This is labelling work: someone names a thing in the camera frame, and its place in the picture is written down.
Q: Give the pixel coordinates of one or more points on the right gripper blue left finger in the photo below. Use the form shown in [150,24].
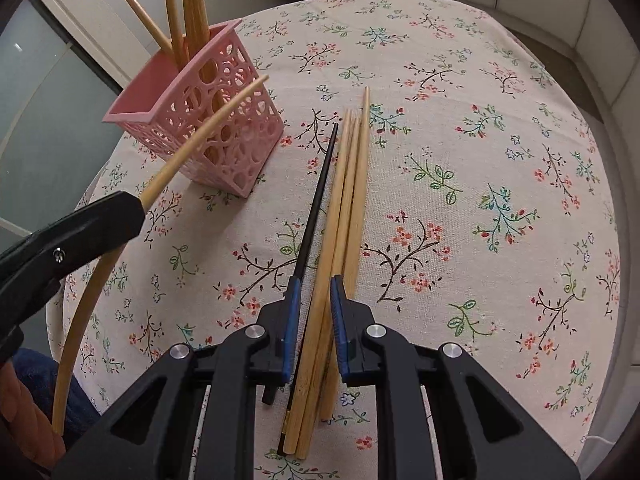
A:
[221,384]

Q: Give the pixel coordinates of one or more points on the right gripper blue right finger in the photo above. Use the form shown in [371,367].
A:
[417,410]

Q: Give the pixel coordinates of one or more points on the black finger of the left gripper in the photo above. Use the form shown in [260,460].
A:
[32,269]

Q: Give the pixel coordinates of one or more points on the bamboo chopstick five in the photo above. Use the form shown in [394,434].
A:
[354,239]

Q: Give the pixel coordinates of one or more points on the bamboo chopstick four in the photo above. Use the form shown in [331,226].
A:
[326,338]

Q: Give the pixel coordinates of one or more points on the bamboo chopstick three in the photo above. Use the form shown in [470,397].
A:
[321,280]

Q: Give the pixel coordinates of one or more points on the black chopstick two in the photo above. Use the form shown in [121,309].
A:
[289,433]

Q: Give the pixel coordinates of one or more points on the bamboo chopstick six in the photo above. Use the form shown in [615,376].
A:
[107,262]

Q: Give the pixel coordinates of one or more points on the black chopstick one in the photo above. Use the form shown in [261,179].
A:
[310,219]

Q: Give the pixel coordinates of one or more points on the pink perforated utensil holder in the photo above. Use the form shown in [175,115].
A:
[163,106]

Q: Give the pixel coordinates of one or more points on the bamboo chopstick one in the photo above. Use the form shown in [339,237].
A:
[153,29]

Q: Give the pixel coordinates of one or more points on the bamboo chopstick eight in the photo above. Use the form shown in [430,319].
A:
[201,23]

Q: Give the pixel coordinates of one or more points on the bamboo chopstick two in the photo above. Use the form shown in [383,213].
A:
[175,33]

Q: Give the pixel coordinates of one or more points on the person left hand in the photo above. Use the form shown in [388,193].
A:
[32,431]

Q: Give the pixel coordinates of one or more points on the glass sliding door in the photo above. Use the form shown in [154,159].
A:
[53,138]

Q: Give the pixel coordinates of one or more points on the floral tablecloth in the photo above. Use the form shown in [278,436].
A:
[489,219]

